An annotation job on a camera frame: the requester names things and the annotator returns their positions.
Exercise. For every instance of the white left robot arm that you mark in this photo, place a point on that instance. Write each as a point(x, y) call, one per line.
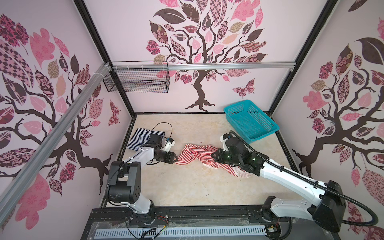
point(124, 183)

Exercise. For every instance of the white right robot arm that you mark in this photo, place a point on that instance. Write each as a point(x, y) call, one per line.
point(321, 202)

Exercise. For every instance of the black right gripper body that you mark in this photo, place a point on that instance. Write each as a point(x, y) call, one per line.
point(225, 157)

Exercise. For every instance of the red white striped tank top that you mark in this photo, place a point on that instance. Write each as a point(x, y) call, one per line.
point(193, 152)

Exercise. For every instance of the aluminium rail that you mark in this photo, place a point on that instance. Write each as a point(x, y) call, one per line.
point(22, 181)
point(211, 66)

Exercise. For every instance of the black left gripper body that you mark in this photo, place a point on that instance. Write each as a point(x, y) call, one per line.
point(164, 156)

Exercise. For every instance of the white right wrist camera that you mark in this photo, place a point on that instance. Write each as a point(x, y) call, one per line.
point(223, 140)

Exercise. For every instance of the blue white striped tank top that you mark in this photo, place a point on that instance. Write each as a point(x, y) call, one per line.
point(144, 136)

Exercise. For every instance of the black corner frame post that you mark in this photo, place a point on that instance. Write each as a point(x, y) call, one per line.
point(91, 27)
point(314, 34)

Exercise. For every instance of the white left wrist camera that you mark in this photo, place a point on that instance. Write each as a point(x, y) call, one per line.
point(169, 144)

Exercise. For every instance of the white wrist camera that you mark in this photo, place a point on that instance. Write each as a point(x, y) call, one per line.
point(169, 144)
point(223, 140)

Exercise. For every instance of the teal plastic basket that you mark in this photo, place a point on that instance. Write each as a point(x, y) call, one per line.
point(249, 121)

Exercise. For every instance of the aluminium rail back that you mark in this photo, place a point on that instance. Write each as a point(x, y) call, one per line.
point(211, 66)

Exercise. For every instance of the black corner frame post left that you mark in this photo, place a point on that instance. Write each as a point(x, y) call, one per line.
point(91, 27)

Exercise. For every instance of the black wire mesh basket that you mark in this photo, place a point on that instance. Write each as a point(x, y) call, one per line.
point(138, 77)

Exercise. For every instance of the black corner frame post right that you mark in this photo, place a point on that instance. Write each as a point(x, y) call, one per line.
point(314, 34)

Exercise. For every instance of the white slotted cable duct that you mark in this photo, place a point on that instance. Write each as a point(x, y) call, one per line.
point(178, 232)

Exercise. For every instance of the aluminium rail left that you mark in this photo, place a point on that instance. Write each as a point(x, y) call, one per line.
point(22, 181)

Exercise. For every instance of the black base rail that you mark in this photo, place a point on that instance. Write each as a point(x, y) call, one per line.
point(182, 214)

